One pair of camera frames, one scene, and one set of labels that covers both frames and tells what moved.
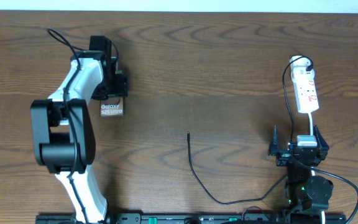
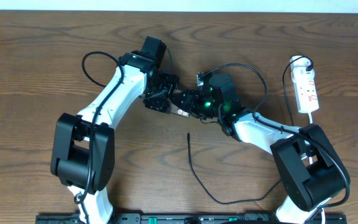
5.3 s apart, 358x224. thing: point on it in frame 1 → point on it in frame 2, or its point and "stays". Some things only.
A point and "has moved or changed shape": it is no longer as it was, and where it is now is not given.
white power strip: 305,86 stays
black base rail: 201,218 stays
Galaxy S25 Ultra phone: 112,107 has moved or changed shape
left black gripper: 121,89 → 160,104
